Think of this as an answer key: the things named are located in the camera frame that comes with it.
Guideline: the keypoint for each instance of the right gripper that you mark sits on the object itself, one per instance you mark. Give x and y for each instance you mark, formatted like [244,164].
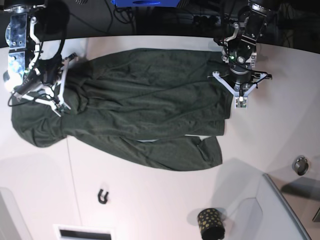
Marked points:
[45,84]

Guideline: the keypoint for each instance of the dark green t-shirt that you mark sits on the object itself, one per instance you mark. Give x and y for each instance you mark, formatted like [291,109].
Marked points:
[158,108]

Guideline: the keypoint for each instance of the white rectangular table slot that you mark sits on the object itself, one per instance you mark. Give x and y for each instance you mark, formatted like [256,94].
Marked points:
[73,232]

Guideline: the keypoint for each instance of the black round stool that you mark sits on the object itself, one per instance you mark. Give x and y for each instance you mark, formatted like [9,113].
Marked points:
[55,17]

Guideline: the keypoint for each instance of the round metal table grommet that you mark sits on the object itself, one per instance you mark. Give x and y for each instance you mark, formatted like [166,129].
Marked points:
[300,165]

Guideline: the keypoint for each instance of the small black plastic clip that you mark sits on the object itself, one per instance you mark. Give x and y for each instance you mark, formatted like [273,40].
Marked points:
[102,196]

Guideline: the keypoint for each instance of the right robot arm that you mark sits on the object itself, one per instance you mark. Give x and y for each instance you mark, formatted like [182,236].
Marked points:
[25,38]

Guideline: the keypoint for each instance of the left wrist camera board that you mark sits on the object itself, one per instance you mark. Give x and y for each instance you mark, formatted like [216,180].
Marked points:
[241,102]

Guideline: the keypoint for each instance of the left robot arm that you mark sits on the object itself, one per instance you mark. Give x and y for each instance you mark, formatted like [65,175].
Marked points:
[239,47]

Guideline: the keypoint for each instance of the black cup with gold dots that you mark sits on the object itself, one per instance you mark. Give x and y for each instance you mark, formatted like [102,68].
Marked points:
[210,224]

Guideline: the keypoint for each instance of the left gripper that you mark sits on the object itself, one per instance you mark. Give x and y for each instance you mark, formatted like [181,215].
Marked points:
[240,83]

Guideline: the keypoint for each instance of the blue plastic box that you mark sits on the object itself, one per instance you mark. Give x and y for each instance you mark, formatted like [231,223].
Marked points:
[145,3]

